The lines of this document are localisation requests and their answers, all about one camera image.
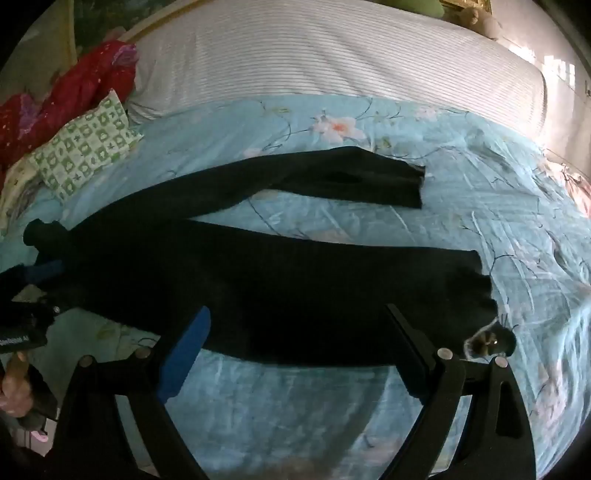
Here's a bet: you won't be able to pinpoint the light blue floral bed sheet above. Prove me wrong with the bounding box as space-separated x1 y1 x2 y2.
0 95 591 480

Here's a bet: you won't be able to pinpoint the cream floral cloth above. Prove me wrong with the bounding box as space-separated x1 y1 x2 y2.
0 159 47 232

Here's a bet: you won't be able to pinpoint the black pants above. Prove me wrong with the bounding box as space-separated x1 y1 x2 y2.
23 147 499 370

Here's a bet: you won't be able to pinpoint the green patterned pillow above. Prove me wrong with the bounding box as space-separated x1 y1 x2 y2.
28 89 145 202

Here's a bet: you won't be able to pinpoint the person's left hand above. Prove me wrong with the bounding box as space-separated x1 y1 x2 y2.
0 351 34 418

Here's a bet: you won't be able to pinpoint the beige stuffed toy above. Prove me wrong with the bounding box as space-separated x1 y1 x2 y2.
455 6 502 40

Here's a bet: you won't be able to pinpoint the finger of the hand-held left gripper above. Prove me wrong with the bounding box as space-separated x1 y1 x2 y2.
27 260 66 285

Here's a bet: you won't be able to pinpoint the small black white object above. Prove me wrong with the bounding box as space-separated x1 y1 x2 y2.
463 322 517 361

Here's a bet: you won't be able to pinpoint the green plush cushion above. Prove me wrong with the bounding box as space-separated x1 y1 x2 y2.
372 0 444 17

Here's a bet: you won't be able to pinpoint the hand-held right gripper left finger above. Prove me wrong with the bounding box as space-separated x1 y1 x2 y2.
48 305 212 480

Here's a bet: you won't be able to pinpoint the gold framed painting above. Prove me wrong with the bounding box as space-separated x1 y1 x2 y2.
438 0 492 14

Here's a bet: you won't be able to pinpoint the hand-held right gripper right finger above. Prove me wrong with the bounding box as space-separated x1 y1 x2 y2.
379 304 539 480

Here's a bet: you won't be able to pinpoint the red floral cloth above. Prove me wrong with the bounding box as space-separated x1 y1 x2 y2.
0 39 139 169

